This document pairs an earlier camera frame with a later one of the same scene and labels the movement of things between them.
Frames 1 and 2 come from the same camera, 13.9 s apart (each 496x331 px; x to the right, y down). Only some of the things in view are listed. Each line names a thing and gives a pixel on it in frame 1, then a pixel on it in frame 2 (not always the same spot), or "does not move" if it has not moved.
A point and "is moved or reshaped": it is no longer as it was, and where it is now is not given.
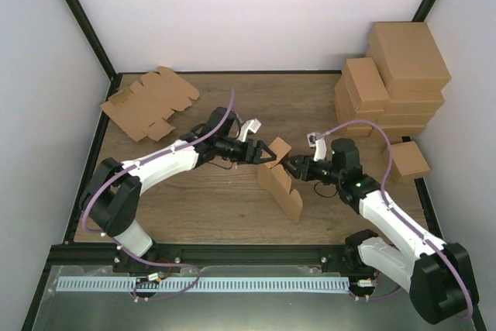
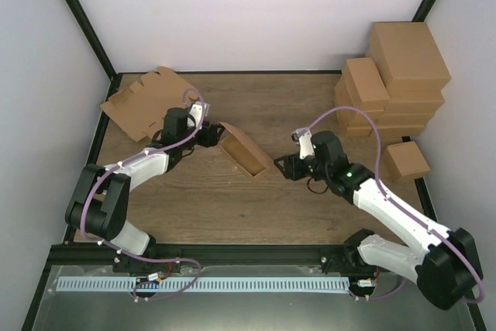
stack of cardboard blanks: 145,108 does not move
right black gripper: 300,167 does not move
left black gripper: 246,157 -> 210,138
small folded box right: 407,161 does not move
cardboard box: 277,184 is moved or reshaped
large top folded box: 407,56 does not move
